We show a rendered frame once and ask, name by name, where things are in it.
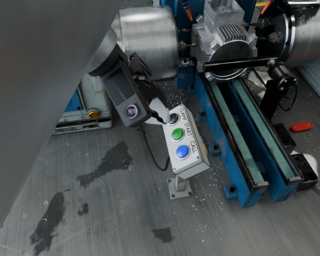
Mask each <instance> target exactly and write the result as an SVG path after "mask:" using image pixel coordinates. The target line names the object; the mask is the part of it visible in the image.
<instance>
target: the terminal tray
mask: <svg viewBox="0 0 320 256"><path fill-rule="evenodd" d="M218 3H219V0H210V1H209V0H205V3H204V11H203V18H204V20H203V21H204V23H205V25H206V26H207V28H208V30H209V31H210V33H214V32H216V29H217V26H218V28H219V26H221V27H222V25H224V26H225V24H226V25H228V24H229V25H230V24H232V25H233V24H234V25H235V24H236V25H239V26H240V27H241V24H242V21H243V17H244V13H245V12H244V10H243V9H242V8H241V7H240V6H239V5H238V3H237V2H236V1H235V0H221V1H220V5H218ZM239 10H241V11H239ZM217 12H219V13H217Z"/></svg>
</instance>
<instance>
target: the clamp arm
mask: <svg viewBox="0 0 320 256"><path fill-rule="evenodd" d="M271 60H272V61H275V62H276V61H277V56H276V55H268V56H258V57H248V58H238V59H228V60H218V61H208V62H204V63H203V71H204V73H205V72H214V71H224V70H233V69H243V68H252V67H262V66H269V63H270V62H271Z"/></svg>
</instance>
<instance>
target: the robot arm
mask: <svg viewBox="0 0 320 256"><path fill-rule="evenodd" d="M123 2H124V0H0V229H1V227H2V225H3V223H4V221H5V219H6V218H7V216H8V214H9V212H10V210H11V208H12V207H13V205H14V203H15V201H16V199H17V197H18V196H19V194H20V192H21V190H22V188H23V186H24V184H25V183H26V181H27V179H28V177H29V175H30V173H31V172H32V170H33V168H34V166H35V164H36V162H37V160H38V159H39V157H40V155H41V153H42V151H43V149H44V148H45V146H46V144H47V142H48V140H49V138H50V137H51V135H52V133H53V131H54V129H55V127H56V126H57V124H58V122H59V120H60V118H61V116H62V114H63V113H64V111H65V109H66V107H67V105H68V103H69V102H70V100H71V98H72V96H73V94H74V92H75V90H76V89H77V87H78V85H79V83H80V81H81V79H82V78H83V76H84V74H87V73H88V74H89V75H91V76H92V77H96V76H99V77H100V79H101V81H102V83H103V85H104V87H105V89H106V91H107V93H108V94H109V96H110V98H111V100H112V102H113V104H114V106H115V108H116V110H117V112H118V114H119V116H120V118H121V119H122V121H123V123H124V125H125V126H126V127H138V126H139V125H141V124H142V123H144V122H145V123H150V124H161V125H166V124H167V123H169V121H170V113H169V109H168V104H167V100H166V96H165V93H164V91H163V89H162V88H161V87H160V86H159V85H157V84H155V82H154V81H152V82H150V81H149V79H148V76H147V75H146V74H145V72H144V70H145V71H146V72H147V73H148V74H149V75H150V76H152V74H151V70H150V68H149V67H148V66H147V64H146V63H145V62H144V61H143V60H142V59H141V58H140V57H139V56H138V54H137V53H136V52H134V53H132V54H131V55H130V56H127V55H126V54H125V53H124V52H123V51H122V50H121V49H120V46H119V45H118V44H117V34H116V32H115V31H114V30H113V29H112V28H111V27H110V26H111V24H112V22H113V20H114V19H115V17H116V15H117V13H118V11H119V9H120V8H121V6H122V4H123ZM132 57H134V59H132ZM140 61H141V62H142V63H143V64H144V66H145V67H146V68H145V67H144V66H143V65H142V64H141V62H140ZM146 101H148V103H147V102H146ZM151 110H153V111H156V112H157V113H158V116H157V115H156V114H155V113H153V112H152V111H151Z"/></svg>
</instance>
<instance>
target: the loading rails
mask: <svg viewBox="0 0 320 256"><path fill-rule="evenodd" d="M193 62H194V64H195V71H194V79H193V85H188V86H187V91H188V93H189V94H197V96H198V99H199V101H200V104H201V106H202V109H203V111H201V112H197V118H198V120H199V122H205V121H207V122H208V124H209V126H210V129H211V132H212V134H213V137H214V139H215V142H216V144H210V145H209V150H210V153H211V156H218V155H221V157H222V160H223V162H224V165H225V167H226V170H227V172H228V175H229V177H230V180H231V182H232V184H231V185H225V186H224V188H223V189H224V191H225V194H226V196H227V199H228V200H230V199H236V198H238V200H239V202H240V205H241V207H242V208H243V207H249V206H254V205H255V204H256V203H257V201H258V200H259V198H260V197H261V195H262V194H263V192H264V191H265V189H266V188H267V190H268V192H269V194H270V196H271V198H272V200H273V202H279V201H285V200H287V199H288V198H289V197H290V195H291V194H292V193H293V192H294V191H295V190H296V188H297V187H298V186H299V185H300V184H301V183H302V182H303V180H304V177H303V175H302V174H301V172H300V170H299V169H298V167H297V165H296V164H295V162H294V161H293V159H292V157H291V156H290V154H289V152H288V151H287V149H286V148H285V146H284V144H283V143H282V141H281V139H280V138H279V136H278V134H277V133H276V131H275V129H274V128H273V126H272V125H271V123H270V121H269V120H268V118H267V116H266V115H265V113H264V112H263V110H262V109H261V107H260V105H259V104H258V102H257V100H256V99H255V97H254V96H253V94H252V92H251V91H250V89H249V87H248V86H247V84H246V82H245V81H244V79H243V78H241V77H240V76H237V77H236V79H235V80H234V79H233V81H231V80H230V82H229V81H228V82H225V83H224V82H223V83H222V82H221V83H220V82H217V81H216V82H215V80H214V79H212V80H211V81H209V80H207V79H206V77H205V73H204V72H200V73H198V70H197V68H196V67H197V59H196V57H193Z"/></svg>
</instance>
